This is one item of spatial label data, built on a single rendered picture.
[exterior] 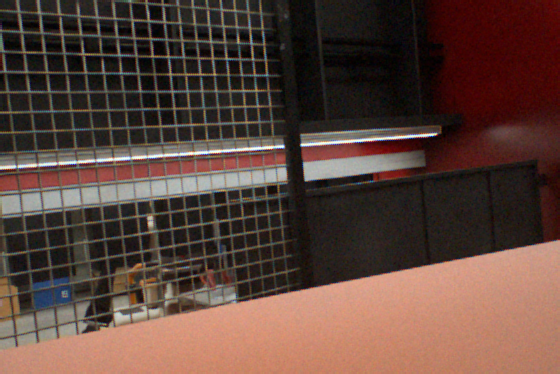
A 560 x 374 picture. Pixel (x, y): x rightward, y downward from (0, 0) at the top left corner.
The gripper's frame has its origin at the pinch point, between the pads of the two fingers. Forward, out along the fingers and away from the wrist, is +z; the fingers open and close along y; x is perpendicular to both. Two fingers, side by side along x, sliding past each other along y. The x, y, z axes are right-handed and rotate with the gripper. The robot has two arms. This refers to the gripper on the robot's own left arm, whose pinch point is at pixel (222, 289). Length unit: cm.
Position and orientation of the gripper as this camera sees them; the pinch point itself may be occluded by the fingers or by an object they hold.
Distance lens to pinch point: 198.0
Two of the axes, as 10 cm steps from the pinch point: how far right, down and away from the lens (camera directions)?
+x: -4.6, 4.7, 7.6
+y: 8.2, -1.1, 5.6
